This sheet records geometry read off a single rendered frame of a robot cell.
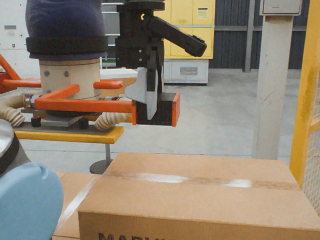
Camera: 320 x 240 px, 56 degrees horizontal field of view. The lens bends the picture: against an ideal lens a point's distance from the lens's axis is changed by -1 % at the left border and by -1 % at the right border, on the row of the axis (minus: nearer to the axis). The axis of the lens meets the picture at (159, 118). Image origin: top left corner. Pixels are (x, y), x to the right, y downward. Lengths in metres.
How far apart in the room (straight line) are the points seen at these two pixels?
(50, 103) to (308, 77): 0.97
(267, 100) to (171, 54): 6.40
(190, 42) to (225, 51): 10.93
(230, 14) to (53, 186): 11.26
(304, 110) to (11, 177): 1.17
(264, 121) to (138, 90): 1.38
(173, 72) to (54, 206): 7.91
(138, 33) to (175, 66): 7.62
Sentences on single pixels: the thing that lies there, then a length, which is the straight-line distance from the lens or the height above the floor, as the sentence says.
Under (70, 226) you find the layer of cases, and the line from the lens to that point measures 1.49.
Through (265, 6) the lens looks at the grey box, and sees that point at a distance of 1.75.
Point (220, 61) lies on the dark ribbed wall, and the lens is 11.49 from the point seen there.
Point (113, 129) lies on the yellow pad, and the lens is 0.84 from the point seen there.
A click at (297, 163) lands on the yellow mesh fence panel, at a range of 1.39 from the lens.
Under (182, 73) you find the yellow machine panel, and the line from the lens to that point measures 8.21.
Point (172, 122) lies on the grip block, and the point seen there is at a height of 1.22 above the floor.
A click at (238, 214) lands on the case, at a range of 0.80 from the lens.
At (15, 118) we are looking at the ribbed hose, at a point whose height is 1.15.
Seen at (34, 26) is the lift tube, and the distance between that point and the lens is 0.86.
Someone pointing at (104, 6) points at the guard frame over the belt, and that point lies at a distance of 8.29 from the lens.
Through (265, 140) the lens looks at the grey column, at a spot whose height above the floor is 0.76.
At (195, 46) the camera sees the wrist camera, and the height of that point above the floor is 1.36.
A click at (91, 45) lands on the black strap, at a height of 1.35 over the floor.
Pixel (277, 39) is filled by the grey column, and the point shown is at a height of 1.35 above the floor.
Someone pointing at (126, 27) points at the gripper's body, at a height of 1.39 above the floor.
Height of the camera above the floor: 1.38
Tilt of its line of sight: 16 degrees down
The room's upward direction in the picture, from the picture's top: straight up
